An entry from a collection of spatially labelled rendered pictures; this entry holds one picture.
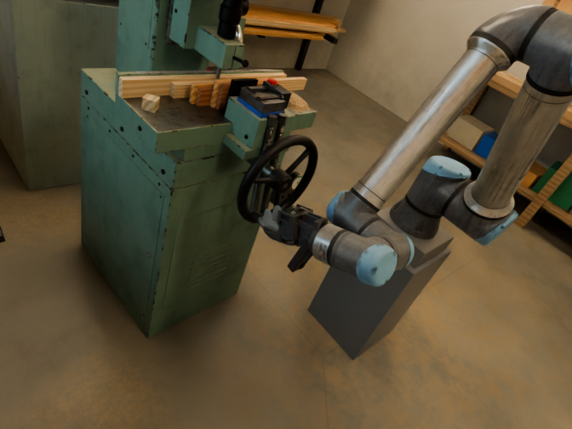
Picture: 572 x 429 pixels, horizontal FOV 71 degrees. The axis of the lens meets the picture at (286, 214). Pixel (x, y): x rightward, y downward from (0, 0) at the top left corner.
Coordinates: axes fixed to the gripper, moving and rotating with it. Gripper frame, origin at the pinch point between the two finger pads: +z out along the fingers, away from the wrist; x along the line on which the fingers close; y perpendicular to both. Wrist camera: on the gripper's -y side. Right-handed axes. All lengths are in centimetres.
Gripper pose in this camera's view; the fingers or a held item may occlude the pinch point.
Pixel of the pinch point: (262, 222)
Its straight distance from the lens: 107.5
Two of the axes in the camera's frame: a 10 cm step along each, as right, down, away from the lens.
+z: -7.3, -3.1, 6.1
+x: -6.8, 2.5, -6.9
